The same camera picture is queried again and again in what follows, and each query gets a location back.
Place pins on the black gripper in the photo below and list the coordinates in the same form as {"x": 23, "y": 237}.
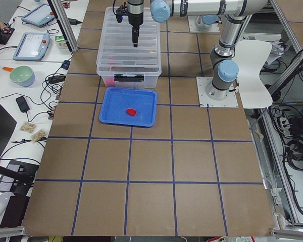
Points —
{"x": 135, "y": 20}

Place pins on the clear plastic box lid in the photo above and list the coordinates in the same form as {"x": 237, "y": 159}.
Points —
{"x": 116, "y": 51}

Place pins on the red block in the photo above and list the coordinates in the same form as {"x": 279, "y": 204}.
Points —
{"x": 131, "y": 111}

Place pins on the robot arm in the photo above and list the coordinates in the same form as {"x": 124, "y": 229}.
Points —
{"x": 209, "y": 19}
{"x": 225, "y": 69}

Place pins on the clear plastic storage box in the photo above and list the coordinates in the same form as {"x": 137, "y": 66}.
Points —
{"x": 150, "y": 76}

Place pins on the blue plastic tray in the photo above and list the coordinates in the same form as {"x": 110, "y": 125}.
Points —
{"x": 117, "y": 100}

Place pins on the green white carton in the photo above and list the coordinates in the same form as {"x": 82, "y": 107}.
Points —
{"x": 60, "y": 42}

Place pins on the teach pendant far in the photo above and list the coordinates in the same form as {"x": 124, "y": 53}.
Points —
{"x": 39, "y": 16}

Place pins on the teach pendant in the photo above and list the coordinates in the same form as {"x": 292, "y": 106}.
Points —
{"x": 39, "y": 16}
{"x": 32, "y": 47}

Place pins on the teach pendant near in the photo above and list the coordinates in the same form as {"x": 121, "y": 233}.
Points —
{"x": 32, "y": 47}

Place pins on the white chair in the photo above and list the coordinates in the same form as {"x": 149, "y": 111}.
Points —
{"x": 251, "y": 55}

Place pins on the green bowl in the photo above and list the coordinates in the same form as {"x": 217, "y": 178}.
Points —
{"x": 23, "y": 76}

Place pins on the black power adapter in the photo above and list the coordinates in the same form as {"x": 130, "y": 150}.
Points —
{"x": 22, "y": 104}

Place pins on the black box latch handle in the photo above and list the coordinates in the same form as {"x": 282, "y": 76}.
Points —
{"x": 134, "y": 78}

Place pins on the aluminium frame post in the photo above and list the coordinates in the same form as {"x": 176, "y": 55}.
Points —
{"x": 64, "y": 25}

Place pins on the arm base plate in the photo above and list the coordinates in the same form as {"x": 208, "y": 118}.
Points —
{"x": 209, "y": 96}
{"x": 196, "y": 26}

